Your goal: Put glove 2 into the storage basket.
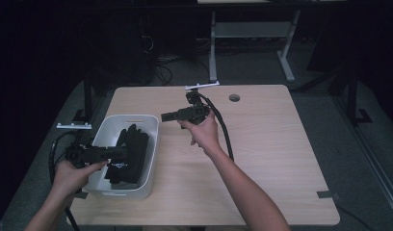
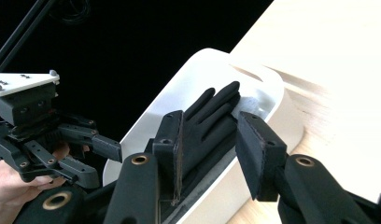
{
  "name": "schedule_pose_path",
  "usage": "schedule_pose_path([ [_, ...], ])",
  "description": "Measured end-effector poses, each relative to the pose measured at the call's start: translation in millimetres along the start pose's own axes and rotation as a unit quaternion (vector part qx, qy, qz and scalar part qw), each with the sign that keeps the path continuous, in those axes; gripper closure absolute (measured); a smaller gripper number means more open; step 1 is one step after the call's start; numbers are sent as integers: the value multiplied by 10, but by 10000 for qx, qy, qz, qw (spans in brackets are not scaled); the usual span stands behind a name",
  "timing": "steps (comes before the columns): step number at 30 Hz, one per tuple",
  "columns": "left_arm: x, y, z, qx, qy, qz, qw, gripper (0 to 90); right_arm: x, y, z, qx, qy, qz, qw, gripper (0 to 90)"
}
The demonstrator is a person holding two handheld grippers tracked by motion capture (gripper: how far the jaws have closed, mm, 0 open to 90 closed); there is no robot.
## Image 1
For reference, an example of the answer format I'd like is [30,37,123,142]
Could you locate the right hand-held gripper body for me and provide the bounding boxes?
[179,81,221,125]

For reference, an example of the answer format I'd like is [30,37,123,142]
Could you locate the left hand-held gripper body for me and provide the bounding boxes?
[56,122,106,168]

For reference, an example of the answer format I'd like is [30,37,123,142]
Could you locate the black glove with triangle mark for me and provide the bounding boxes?
[104,128,147,186]

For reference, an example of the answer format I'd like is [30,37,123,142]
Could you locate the white plastic bin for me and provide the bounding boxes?
[85,114,160,200]

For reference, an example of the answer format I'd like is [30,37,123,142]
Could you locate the person's right hand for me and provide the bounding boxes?
[178,110,223,158]

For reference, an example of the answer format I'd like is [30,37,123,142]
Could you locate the person's left hand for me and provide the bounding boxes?
[53,159,110,200]

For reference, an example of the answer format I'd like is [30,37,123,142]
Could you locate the right hand-held gripper cable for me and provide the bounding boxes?
[197,91,235,162]

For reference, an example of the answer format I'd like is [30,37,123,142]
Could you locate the black floor cables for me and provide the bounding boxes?
[139,34,212,87]

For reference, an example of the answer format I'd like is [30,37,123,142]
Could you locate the black stand post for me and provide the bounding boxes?
[72,75,93,125]
[346,67,374,125]

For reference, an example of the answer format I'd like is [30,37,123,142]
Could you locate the white metal frame desk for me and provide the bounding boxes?
[196,0,347,84]

